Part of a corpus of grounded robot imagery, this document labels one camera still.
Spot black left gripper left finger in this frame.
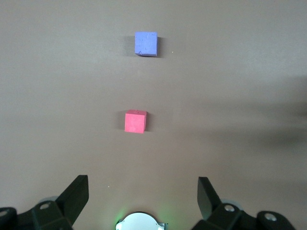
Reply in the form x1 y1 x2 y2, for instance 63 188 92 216
0 175 90 230

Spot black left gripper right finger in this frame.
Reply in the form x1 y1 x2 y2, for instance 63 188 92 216
191 176 296 230

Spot red foam block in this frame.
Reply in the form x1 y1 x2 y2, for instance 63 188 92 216
124 109 147 133

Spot brown table cover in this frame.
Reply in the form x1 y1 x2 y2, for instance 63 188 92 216
0 0 307 230

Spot purple foam block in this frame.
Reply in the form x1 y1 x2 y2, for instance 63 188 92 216
133 31 159 57

